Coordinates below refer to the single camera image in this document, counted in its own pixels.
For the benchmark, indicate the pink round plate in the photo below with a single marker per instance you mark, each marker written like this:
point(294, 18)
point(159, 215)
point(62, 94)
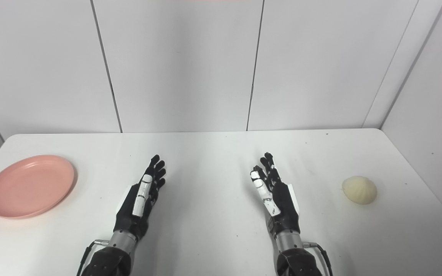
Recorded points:
point(29, 187)

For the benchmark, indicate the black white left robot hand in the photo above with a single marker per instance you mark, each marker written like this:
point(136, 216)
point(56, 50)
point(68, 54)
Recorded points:
point(131, 214)

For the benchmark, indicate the cream steamed bun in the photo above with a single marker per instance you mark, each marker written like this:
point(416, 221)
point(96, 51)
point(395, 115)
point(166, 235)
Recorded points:
point(359, 190)

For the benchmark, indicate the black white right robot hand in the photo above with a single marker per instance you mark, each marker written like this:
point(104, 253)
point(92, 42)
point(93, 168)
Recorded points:
point(284, 209)

